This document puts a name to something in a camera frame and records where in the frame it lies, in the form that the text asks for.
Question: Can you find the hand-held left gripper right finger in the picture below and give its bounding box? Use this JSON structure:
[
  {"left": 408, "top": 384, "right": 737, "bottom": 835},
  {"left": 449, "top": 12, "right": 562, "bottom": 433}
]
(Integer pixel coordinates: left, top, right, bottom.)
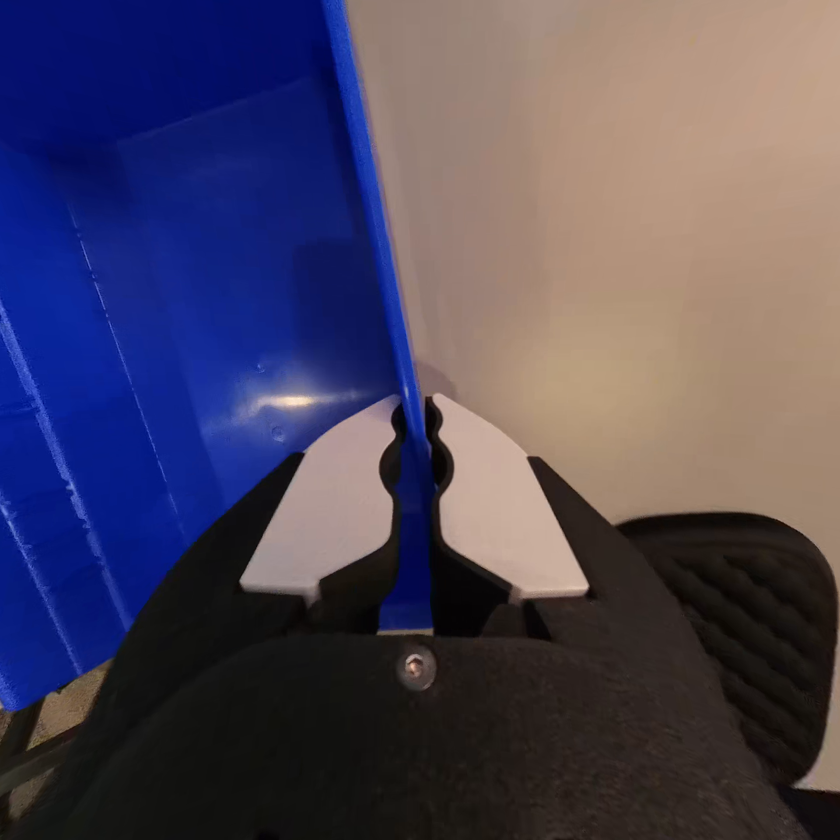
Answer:
[{"left": 425, "top": 392, "right": 589, "bottom": 602}]

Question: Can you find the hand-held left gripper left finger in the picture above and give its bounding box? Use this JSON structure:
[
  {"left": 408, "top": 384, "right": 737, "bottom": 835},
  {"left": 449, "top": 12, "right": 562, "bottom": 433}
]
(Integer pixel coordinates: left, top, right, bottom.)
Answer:
[{"left": 238, "top": 394, "right": 404, "bottom": 606}]

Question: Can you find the blue plastic bin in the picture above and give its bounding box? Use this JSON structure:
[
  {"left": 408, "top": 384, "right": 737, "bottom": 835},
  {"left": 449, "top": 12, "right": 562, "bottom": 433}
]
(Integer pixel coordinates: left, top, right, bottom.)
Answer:
[{"left": 0, "top": 0, "right": 439, "bottom": 713}]

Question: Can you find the black padded wrist rest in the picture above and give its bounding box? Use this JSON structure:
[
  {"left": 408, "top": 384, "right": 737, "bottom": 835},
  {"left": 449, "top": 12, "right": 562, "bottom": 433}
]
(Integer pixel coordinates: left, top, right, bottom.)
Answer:
[{"left": 617, "top": 512, "right": 840, "bottom": 788}]

